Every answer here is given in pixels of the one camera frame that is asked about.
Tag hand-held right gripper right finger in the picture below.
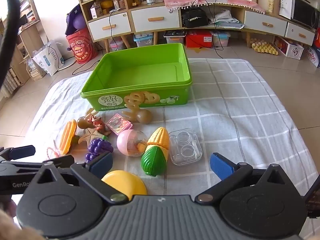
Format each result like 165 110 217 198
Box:
194 152 304 204

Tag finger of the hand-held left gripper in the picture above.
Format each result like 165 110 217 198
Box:
0 145 36 163
0 154 75 178

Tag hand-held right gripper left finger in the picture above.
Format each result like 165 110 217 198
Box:
24 152 130 205

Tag pink bead bracelet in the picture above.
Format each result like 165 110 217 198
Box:
46 146 63 158

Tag purple toy grapes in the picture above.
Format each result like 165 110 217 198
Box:
85 137 114 164

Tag yellow toy fruit half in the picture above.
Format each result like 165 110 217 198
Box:
101 170 147 197

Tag pink clear capsule ball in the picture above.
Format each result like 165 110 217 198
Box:
117 129 148 157

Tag beige toy starfish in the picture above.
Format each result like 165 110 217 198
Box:
78 127 109 145

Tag clear plastic container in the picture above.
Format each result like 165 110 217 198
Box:
169 129 203 165

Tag brown squirrel figure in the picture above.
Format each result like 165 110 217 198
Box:
89 115 112 137

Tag pink card box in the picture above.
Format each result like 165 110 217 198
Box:
105 113 133 137

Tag dark brown toy octopus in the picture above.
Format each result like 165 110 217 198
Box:
77 108 97 130

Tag toy corn with green husk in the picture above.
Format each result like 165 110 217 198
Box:
141 127 171 177

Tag beige toy octopus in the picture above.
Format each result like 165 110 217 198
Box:
122 102 153 125

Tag green plastic box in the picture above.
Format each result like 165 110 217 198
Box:
80 42 193 108

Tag tan fuzzy sleeve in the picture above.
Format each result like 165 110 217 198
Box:
0 209 44 240

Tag grey checked blanket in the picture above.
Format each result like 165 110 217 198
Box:
25 58 317 200

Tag white printed shopping bag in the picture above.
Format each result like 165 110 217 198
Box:
32 39 65 77

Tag white round floor base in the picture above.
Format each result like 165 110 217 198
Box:
59 55 77 72

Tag wooden desk shelf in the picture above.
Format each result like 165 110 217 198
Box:
0 0 48 98

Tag red printed bucket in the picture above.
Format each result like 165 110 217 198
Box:
66 27 98 64

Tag clear bin pink contents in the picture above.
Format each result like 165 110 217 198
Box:
109 39 125 52

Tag clear bin colourful contents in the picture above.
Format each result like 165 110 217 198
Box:
212 31 231 47

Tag yellow egg tray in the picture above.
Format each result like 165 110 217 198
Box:
251 38 279 55

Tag red cardboard box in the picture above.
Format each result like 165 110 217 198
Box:
185 30 213 48

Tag clear bin blue lid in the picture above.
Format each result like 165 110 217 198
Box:
133 33 154 48

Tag clear bin black lid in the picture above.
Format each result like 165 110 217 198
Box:
164 30 187 44

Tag white red storage crate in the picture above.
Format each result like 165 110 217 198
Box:
272 36 305 60

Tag purple bag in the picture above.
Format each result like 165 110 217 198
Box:
65 4 87 35

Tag pile of white papers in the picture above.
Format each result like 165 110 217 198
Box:
210 10 245 29

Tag black bag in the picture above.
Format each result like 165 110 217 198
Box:
181 7 209 28

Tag small white carton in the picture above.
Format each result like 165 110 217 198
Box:
90 5 103 19

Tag wooden cabinet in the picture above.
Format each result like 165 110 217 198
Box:
74 0 318 53

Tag yellow round object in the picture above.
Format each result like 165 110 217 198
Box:
100 0 114 13

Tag pink tasselled cloth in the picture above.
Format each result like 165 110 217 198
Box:
164 0 266 14

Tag white paper bag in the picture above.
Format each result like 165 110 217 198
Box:
279 0 297 19

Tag black microwave oven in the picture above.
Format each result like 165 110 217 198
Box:
291 0 320 30

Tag black power cable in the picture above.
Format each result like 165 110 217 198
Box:
195 0 227 59
100 10 130 55

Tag thick black cable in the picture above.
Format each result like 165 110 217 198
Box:
0 0 21 85

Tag white drawer wooden handle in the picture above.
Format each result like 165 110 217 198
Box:
285 22 316 46
244 10 288 37
131 9 181 33
88 12 132 42

